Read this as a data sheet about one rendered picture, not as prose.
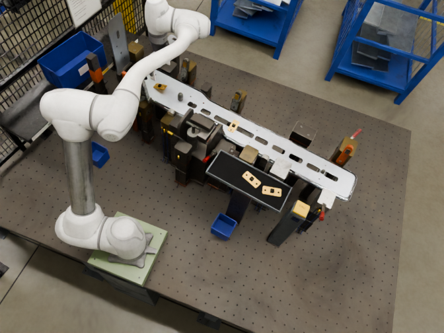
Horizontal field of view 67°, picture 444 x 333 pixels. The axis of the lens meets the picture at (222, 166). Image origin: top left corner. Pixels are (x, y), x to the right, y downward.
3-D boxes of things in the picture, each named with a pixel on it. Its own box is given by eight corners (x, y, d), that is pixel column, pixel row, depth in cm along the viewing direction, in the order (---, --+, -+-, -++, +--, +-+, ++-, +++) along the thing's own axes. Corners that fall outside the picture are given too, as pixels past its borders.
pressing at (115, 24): (130, 62, 196) (121, 10, 166) (118, 74, 191) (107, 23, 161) (129, 61, 196) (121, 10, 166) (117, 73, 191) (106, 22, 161)
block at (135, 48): (148, 88, 226) (143, 45, 195) (141, 96, 223) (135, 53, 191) (139, 82, 228) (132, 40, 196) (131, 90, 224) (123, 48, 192)
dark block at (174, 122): (184, 160, 203) (185, 118, 166) (178, 169, 199) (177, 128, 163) (176, 156, 203) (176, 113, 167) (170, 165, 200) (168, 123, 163)
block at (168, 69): (180, 92, 228) (180, 61, 203) (171, 104, 223) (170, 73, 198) (171, 88, 229) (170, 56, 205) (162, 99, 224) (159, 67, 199)
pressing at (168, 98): (360, 172, 178) (361, 170, 177) (347, 205, 168) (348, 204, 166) (144, 63, 198) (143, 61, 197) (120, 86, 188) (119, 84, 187)
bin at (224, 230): (235, 226, 186) (237, 221, 178) (226, 242, 181) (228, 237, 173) (218, 217, 187) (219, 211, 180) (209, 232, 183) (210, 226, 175)
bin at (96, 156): (111, 156, 198) (108, 148, 190) (100, 169, 194) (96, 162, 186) (96, 148, 200) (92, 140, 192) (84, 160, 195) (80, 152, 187)
